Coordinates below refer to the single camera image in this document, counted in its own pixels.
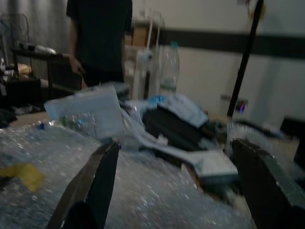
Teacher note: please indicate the person in dark clothes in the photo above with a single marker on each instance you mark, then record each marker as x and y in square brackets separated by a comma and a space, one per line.
[100, 35]

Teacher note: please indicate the cardboard box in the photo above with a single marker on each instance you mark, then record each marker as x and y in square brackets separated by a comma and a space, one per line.
[139, 35]

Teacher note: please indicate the black slanted pole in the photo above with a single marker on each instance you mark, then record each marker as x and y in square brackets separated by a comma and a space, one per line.
[245, 59]

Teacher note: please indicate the crushed clear bottle blue cap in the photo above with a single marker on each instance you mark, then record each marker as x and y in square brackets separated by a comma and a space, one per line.
[76, 120]

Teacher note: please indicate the dark side table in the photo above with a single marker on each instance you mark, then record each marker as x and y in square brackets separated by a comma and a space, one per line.
[54, 62]

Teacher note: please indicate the clear bubble wrap sheet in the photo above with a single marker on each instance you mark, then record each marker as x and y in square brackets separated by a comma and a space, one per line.
[143, 195]

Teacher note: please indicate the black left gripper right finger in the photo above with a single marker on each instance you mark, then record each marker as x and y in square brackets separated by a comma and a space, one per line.
[269, 190]

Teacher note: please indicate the black fabric case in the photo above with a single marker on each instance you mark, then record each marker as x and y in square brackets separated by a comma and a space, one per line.
[171, 128]

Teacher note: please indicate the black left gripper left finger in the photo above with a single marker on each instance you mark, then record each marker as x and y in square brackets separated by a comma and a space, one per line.
[95, 190]

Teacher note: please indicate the white standing appliance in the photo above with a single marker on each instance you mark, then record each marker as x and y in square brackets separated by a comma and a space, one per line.
[147, 59]

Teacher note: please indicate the clear plastic bottle green label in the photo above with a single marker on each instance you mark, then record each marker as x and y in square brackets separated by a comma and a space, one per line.
[170, 69]

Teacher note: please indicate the light blue cloth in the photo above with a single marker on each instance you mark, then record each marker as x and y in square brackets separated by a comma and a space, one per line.
[183, 107]

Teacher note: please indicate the clear plastic packet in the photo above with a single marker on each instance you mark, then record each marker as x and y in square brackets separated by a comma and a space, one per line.
[100, 112]

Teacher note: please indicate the wall socket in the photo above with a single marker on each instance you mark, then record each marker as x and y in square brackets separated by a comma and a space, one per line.
[238, 103]

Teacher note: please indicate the white paper sheet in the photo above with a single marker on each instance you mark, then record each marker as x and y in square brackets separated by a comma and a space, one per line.
[209, 164]

